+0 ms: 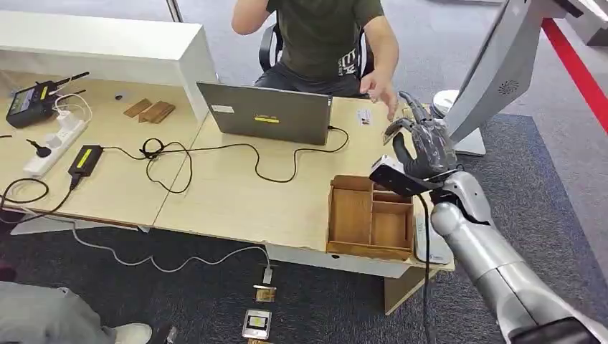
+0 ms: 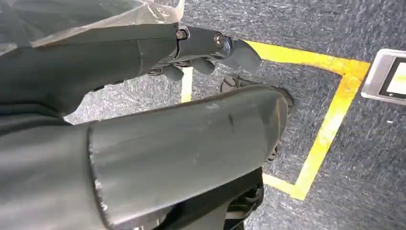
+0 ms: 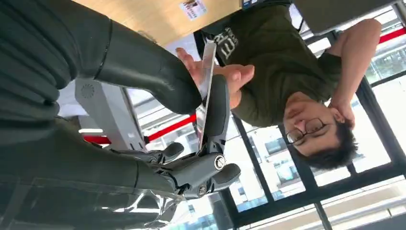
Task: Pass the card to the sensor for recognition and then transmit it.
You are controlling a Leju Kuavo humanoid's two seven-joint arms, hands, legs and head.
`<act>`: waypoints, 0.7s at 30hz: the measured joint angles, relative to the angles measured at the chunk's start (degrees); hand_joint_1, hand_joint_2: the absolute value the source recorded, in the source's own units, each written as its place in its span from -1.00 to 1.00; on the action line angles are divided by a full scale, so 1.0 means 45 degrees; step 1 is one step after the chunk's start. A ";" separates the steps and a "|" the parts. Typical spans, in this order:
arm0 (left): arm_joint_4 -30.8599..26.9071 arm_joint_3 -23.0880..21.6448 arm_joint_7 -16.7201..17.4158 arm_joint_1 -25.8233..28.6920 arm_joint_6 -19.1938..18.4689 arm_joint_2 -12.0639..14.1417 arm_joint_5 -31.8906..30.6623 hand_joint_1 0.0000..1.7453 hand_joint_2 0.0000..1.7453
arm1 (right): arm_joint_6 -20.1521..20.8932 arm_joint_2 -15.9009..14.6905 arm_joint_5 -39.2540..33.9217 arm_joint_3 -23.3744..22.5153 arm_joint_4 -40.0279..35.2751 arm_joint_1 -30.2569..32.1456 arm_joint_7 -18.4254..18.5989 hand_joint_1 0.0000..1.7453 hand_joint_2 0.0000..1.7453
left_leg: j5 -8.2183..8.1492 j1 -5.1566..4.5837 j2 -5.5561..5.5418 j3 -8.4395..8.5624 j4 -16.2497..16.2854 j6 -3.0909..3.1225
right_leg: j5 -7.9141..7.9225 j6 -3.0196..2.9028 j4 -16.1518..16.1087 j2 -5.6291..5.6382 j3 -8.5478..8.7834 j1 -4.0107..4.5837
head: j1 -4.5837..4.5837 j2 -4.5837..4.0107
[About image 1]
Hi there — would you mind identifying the person's left hand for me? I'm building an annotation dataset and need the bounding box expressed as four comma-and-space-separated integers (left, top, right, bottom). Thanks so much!
359, 70, 400, 122

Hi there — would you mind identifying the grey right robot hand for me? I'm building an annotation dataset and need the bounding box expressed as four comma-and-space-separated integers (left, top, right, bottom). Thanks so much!
382, 91, 461, 181

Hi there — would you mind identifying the person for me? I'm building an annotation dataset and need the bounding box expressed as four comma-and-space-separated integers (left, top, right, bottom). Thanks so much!
0, 281, 118, 344
232, 0, 401, 122

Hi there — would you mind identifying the wooden card box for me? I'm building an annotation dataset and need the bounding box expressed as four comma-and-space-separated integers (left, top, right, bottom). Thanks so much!
326, 174, 415, 262

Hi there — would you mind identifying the white flat device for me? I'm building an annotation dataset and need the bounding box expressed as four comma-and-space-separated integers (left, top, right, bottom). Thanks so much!
414, 214, 455, 266

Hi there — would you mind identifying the silver panel stand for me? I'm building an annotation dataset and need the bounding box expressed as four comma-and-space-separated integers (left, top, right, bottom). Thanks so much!
429, 0, 608, 158

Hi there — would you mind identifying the grey laptop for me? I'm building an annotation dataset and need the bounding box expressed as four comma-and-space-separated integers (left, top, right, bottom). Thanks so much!
196, 81, 333, 146

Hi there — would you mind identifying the wooden desk leg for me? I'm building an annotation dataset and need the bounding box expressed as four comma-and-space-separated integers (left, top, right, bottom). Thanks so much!
384, 267, 440, 316

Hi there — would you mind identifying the red floor tape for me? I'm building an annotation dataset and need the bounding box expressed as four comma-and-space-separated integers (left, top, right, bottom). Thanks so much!
541, 18, 608, 134

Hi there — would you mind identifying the large wooden block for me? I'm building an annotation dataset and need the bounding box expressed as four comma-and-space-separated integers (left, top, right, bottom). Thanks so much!
138, 100, 176, 125

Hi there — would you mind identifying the small wooden block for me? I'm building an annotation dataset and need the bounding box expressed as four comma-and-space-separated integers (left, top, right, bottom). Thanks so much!
123, 98, 154, 119

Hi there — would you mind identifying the black power adapter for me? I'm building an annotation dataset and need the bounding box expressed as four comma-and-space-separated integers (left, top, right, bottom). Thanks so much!
67, 144, 105, 179

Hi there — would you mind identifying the dark shiny object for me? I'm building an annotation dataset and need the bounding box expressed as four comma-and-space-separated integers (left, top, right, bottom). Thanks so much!
154, 325, 178, 344

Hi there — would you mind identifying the white power strip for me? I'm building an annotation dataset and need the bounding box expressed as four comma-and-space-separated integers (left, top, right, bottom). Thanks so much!
22, 110, 90, 180

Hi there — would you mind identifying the black plug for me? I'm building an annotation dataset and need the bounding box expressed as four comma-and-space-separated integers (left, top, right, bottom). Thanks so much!
25, 138, 52, 158

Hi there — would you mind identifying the white shoe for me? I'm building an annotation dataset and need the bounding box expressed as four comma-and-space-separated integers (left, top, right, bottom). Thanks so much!
113, 323, 154, 344

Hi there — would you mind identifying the black radio controller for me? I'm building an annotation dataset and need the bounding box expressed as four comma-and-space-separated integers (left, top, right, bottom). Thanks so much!
5, 71, 90, 129

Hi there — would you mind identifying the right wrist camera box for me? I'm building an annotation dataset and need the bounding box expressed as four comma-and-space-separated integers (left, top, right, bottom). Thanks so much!
369, 154, 444, 198

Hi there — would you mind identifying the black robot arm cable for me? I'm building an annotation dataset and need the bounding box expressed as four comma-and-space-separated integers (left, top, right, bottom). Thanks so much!
416, 193, 437, 344

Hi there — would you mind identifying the black laptop power cable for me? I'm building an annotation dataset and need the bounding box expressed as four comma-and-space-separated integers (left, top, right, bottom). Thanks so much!
100, 125, 350, 195

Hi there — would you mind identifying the white cable with connector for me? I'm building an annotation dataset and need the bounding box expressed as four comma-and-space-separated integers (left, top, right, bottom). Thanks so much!
71, 226, 275, 286

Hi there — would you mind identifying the white charger with cable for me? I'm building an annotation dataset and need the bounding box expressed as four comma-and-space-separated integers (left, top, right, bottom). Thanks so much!
52, 92, 94, 128

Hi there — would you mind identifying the black mains cable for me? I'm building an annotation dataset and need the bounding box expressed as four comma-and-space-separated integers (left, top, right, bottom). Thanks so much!
0, 176, 82, 226

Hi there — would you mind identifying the black looped cable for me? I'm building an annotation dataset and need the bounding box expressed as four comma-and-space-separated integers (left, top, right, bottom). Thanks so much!
0, 178, 50, 205

